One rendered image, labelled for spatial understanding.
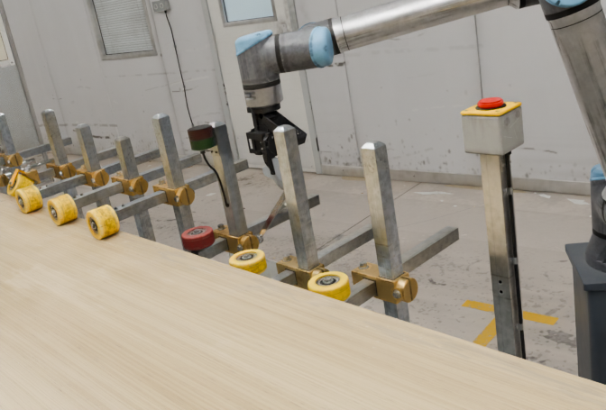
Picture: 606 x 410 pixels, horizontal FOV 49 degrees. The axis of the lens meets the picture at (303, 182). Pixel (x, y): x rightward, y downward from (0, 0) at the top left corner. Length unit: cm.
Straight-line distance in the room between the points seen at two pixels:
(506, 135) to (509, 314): 32
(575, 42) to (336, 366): 89
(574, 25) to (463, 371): 83
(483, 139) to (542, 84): 298
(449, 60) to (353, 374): 339
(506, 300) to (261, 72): 74
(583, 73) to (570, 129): 249
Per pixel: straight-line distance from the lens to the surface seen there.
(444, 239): 155
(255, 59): 154
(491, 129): 107
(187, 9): 573
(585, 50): 157
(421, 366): 102
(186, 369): 113
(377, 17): 165
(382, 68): 453
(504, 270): 118
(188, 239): 166
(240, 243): 169
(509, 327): 124
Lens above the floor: 147
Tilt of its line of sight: 17 degrees down
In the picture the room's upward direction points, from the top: 10 degrees counter-clockwise
